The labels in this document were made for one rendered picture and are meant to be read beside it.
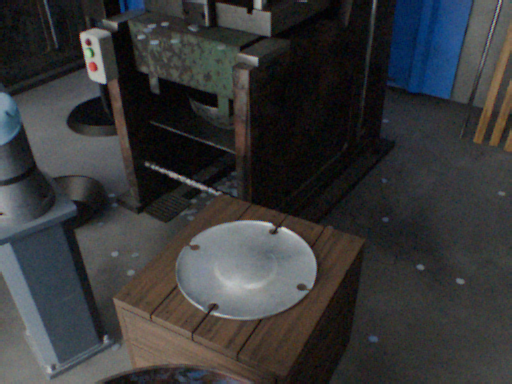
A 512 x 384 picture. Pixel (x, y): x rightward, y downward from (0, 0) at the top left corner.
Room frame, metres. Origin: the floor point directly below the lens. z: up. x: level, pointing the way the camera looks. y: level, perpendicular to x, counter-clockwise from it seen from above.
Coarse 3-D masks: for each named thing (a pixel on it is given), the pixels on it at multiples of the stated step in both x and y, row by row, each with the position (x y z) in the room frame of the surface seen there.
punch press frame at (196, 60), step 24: (336, 0) 1.66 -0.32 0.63; (144, 24) 1.44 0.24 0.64; (192, 24) 1.42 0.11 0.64; (144, 48) 1.45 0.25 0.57; (168, 48) 1.39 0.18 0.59; (192, 48) 1.33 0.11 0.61; (216, 48) 1.28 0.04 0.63; (240, 48) 1.24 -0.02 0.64; (144, 72) 1.46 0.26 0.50; (168, 72) 1.40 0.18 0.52; (192, 72) 1.34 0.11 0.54; (216, 72) 1.29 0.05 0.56; (168, 168) 1.44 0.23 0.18; (216, 192) 1.29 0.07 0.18
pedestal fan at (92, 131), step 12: (84, 12) 2.18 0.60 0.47; (96, 24) 2.26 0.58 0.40; (108, 96) 2.18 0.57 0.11; (84, 108) 2.21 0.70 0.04; (96, 108) 2.21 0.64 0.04; (108, 108) 2.17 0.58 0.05; (72, 120) 2.11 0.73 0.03; (84, 120) 2.09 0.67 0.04; (96, 120) 2.09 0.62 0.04; (108, 120) 2.08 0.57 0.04; (84, 132) 2.02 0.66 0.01; (96, 132) 2.01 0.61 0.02; (108, 132) 2.01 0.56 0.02
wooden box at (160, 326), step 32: (192, 224) 0.93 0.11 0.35; (288, 224) 0.91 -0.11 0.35; (160, 256) 0.82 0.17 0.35; (320, 256) 0.80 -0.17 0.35; (352, 256) 0.80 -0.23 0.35; (128, 288) 0.73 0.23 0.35; (160, 288) 0.72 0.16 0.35; (320, 288) 0.71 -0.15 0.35; (352, 288) 0.80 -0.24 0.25; (128, 320) 0.69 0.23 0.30; (160, 320) 0.64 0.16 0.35; (192, 320) 0.64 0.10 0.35; (224, 320) 0.64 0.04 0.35; (256, 320) 0.63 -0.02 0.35; (288, 320) 0.63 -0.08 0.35; (320, 320) 0.64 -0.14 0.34; (352, 320) 0.84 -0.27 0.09; (128, 352) 0.71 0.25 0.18; (160, 352) 0.65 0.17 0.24; (192, 352) 0.61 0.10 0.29; (224, 352) 0.57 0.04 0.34; (256, 352) 0.56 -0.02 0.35; (288, 352) 0.56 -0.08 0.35; (320, 352) 0.65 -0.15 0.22
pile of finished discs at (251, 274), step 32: (224, 224) 0.91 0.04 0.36; (256, 224) 0.91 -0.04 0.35; (192, 256) 0.81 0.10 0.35; (224, 256) 0.80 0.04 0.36; (256, 256) 0.80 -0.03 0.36; (288, 256) 0.80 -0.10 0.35; (192, 288) 0.72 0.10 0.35; (224, 288) 0.72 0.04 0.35; (256, 288) 0.71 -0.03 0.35; (288, 288) 0.71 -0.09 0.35
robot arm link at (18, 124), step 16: (0, 96) 0.93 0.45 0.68; (0, 112) 0.87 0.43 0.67; (16, 112) 0.89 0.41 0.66; (0, 128) 0.85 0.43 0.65; (16, 128) 0.88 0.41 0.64; (0, 144) 0.84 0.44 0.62; (16, 144) 0.86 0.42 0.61; (0, 160) 0.84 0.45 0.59; (16, 160) 0.86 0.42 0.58; (32, 160) 0.89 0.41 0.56; (0, 176) 0.84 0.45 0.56
